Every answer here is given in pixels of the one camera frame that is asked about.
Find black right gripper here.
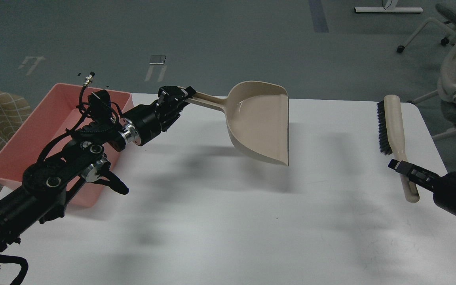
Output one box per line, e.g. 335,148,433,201
388,159,456,216

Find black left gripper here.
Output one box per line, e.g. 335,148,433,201
121,86,196,146

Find beige hand brush black bristles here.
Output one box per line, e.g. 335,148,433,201
376,94,420,204

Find beige plastic dustpan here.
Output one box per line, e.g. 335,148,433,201
188,81,289,166

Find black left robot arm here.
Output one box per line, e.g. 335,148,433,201
0,72,196,285

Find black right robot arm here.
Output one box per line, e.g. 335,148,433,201
388,159,456,216

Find pink plastic bin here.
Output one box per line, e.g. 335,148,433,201
0,83,134,207

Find silver floor socket plate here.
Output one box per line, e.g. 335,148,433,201
149,55,167,65

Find grey office chair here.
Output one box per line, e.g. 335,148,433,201
396,2,456,53

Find white desk base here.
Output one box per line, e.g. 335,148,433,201
353,0,424,14

